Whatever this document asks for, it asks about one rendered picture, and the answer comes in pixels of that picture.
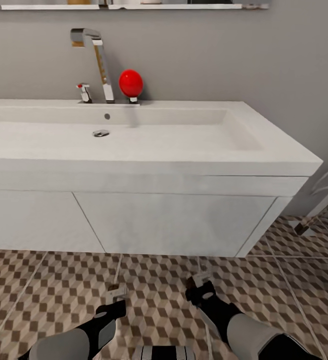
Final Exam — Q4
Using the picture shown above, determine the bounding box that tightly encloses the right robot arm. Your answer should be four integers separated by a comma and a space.
185, 268, 323, 360

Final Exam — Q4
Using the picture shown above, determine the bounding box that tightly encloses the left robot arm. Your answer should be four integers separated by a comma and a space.
15, 287, 129, 360

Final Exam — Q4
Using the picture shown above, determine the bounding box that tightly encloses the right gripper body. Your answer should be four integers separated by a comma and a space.
187, 281, 216, 305

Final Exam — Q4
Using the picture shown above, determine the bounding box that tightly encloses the robot trunk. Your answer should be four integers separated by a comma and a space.
131, 345, 197, 360

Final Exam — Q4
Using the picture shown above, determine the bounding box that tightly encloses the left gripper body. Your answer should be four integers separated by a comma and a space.
96, 300, 126, 319

